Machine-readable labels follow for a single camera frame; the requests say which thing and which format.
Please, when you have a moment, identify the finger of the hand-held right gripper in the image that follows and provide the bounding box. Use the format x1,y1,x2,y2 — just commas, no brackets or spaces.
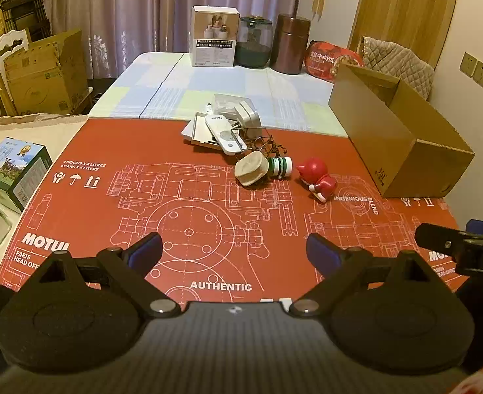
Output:
415,222,474,262

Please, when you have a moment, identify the white remote control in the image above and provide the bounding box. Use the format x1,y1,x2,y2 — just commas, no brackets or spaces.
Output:
204,114,244,156

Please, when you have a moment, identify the red instant food bowl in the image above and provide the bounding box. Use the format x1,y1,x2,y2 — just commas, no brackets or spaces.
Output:
305,41,364,83

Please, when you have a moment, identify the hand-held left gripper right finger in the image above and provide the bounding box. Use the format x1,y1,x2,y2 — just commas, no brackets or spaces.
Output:
288,232,457,318

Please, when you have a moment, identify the green milk carton box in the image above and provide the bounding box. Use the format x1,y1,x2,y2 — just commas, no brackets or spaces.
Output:
0,137,53,210

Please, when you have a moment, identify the red figurine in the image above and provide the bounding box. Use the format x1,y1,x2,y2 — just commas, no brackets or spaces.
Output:
296,158,338,204

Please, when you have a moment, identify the green glass jar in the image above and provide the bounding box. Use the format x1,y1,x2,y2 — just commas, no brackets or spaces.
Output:
235,15,274,69

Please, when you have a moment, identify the small white green bottle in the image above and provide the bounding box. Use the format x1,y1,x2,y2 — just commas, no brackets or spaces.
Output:
268,156,294,180

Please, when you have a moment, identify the white product box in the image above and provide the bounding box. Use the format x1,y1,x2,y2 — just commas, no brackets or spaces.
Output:
191,6,241,67

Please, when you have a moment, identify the brown cardboard box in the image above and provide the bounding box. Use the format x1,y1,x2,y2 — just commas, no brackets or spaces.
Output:
328,63,475,198

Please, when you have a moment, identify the red printed mat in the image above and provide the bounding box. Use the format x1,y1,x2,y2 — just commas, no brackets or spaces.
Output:
3,117,461,308

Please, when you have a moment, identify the clear floss pick box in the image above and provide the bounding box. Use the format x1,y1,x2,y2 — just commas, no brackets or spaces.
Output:
214,93,253,116

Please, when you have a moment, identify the beige quilted chair cover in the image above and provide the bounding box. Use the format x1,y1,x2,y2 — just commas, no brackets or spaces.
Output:
358,36,436,101

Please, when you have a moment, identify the large printed cardboard carton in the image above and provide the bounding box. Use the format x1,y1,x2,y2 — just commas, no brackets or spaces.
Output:
0,29,88,116

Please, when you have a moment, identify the white chair back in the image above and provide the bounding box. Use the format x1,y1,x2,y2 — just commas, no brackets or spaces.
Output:
0,29,32,113

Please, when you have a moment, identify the mauve sheer curtain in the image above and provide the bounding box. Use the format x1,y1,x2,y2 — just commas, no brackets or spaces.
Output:
38,0,305,80

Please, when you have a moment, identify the white foam box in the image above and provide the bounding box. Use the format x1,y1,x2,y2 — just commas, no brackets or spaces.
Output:
89,51,349,138

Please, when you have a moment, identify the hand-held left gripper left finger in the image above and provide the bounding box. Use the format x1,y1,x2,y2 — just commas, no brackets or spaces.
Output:
15,232,180,318

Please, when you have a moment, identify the wooden door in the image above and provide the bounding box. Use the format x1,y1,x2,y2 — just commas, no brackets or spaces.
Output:
348,0,461,56

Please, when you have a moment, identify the white charger plug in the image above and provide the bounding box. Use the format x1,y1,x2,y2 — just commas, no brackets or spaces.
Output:
233,100,262,138

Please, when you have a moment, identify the brown cylindrical canister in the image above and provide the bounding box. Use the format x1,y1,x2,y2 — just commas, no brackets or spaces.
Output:
271,13,311,75

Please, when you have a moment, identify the beige oval case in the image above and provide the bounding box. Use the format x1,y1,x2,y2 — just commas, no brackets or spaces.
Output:
235,150,271,188

